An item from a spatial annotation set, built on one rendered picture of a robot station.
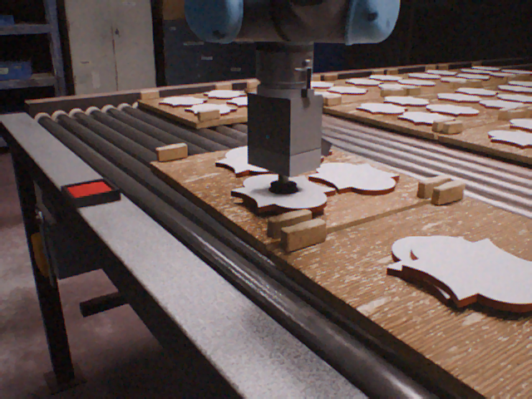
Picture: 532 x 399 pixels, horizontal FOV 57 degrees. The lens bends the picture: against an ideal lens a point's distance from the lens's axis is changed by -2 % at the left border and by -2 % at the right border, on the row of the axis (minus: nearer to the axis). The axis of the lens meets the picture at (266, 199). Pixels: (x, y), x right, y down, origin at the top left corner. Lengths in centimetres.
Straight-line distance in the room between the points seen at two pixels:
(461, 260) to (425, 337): 13
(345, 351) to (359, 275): 11
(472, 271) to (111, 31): 478
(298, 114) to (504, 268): 31
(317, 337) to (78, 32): 475
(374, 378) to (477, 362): 8
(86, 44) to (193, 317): 468
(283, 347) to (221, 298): 10
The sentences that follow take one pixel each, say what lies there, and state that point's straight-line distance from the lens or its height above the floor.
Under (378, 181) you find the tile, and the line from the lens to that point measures 81.
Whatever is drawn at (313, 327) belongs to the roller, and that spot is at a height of 92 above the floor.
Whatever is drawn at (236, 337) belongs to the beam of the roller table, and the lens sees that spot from 48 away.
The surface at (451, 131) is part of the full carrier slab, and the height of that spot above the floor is 94.
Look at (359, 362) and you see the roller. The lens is 46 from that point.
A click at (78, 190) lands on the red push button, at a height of 93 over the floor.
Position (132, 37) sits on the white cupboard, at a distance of 519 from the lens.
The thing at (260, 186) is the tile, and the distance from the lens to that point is 73.
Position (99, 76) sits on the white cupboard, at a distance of 514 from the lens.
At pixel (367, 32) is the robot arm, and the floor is 118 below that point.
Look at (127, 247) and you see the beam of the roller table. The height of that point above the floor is 92.
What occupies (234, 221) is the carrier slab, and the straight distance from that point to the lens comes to 67.
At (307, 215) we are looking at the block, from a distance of 63.
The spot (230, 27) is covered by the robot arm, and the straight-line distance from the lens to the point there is 54.
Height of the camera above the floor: 120
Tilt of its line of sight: 21 degrees down
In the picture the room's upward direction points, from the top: straight up
